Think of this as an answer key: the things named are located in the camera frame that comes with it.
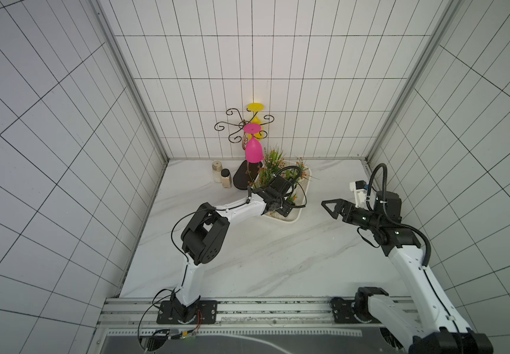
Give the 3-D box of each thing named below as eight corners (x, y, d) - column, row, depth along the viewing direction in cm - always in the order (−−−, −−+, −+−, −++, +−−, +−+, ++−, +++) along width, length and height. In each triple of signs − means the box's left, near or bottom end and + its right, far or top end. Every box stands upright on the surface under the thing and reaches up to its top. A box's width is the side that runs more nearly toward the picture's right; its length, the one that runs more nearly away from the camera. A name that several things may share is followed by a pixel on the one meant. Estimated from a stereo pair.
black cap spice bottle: (222, 187, 109) (220, 177, 102) (223, 178, 112) (221, 168, 106) (231, 187, 109) (229, 177, 102) (232, 178, 112) (230, 168, 106)
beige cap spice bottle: (213, 184, 110) (210, 171, 102) (215, 173, 115) (212, 160, 107) (222, 184, 110) (220, 171, 102) (224, 173, 115) (221, 160, 107)
